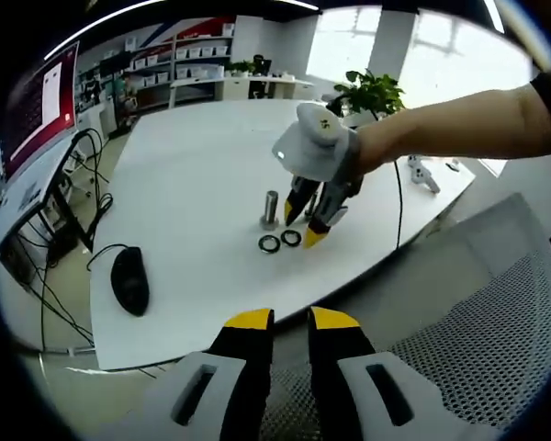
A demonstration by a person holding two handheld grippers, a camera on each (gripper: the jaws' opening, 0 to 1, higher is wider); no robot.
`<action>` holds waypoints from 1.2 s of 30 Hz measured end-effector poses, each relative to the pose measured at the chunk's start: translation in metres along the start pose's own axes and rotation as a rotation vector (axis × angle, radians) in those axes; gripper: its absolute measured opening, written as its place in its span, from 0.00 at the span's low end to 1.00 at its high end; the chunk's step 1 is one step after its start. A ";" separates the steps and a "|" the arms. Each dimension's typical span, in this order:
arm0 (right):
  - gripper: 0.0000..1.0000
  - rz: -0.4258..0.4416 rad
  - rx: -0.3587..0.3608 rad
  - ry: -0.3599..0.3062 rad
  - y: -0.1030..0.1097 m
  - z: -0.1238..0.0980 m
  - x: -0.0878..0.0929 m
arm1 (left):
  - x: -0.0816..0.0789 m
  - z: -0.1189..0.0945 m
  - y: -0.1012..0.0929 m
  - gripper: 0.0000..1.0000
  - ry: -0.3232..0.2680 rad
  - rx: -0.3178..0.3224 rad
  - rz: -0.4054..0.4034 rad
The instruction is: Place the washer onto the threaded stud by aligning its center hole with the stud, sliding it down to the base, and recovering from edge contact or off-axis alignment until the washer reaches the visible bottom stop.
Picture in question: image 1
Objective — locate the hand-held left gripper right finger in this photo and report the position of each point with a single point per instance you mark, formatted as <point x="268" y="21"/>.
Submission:
<point x="344" y="376"/>

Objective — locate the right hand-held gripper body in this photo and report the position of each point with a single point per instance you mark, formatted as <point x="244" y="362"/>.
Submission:
<point x="312" y="151"/>

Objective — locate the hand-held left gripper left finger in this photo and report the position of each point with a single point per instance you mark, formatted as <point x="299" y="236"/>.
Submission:
<point x="241" y="381"/>

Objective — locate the large steel threaded stud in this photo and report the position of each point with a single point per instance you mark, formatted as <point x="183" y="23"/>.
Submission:
<point x="271" y="204"/>

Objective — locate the large black washer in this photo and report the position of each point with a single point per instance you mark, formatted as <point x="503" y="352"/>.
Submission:
<point x="260" y="244"/>
<point x="282" y="238"/>

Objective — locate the green potted plant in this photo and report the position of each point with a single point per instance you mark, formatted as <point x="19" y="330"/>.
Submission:
<point x="376" y="92"/>

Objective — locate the white handheld controller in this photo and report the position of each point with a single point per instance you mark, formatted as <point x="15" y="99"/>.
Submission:
<point x="422" y="177"/>

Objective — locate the white office desk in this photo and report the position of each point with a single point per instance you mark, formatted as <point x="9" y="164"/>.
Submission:
<point x="239" y="85"/>

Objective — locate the small green plant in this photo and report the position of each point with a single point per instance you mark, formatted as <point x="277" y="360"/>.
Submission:
<point x="241" y="67"/>

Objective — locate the small white parts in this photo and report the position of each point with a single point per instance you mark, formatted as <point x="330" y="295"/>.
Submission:
<point x="453" y="165"/>

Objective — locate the black computer mouse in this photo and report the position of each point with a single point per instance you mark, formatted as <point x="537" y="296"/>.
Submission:
<point x="129" y="280"/>

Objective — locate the grey mesh office chair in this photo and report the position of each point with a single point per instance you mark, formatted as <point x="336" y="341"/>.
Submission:
<point x="464" y="285"/>

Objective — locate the row of white storage bins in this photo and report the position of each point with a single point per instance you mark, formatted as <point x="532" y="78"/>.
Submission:
<point x="197" y="51"/>

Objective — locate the white shelving unit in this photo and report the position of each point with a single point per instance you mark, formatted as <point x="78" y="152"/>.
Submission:
<point x="173" y="59"/>

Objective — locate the ceiling light strip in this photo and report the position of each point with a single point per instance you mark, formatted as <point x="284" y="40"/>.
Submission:
<point x="62" y="48"/>
<point x="493" y="14"/>

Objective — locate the white standing desk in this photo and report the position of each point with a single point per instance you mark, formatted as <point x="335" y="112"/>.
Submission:
<point x="50" y="161"/>

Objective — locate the pink screen computer monitor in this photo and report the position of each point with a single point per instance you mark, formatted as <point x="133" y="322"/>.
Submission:
<point x="32" y="110"/>

